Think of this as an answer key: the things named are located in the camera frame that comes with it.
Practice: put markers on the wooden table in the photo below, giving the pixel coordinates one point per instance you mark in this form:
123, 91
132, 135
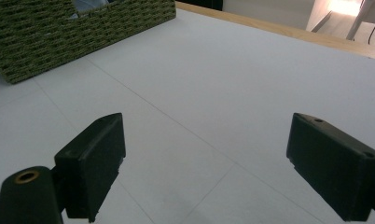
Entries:
300, 32

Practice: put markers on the white metal stand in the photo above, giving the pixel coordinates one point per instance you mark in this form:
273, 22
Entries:
358, 18

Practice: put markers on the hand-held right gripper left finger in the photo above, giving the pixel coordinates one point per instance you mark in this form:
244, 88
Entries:
89, 161

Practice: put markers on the green woven basket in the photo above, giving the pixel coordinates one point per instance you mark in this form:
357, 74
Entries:
67, 40

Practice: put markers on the light blue tank top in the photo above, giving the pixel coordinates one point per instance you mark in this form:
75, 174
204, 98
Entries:
87, 6

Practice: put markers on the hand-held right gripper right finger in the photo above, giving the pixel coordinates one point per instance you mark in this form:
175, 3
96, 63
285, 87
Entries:
331, 161

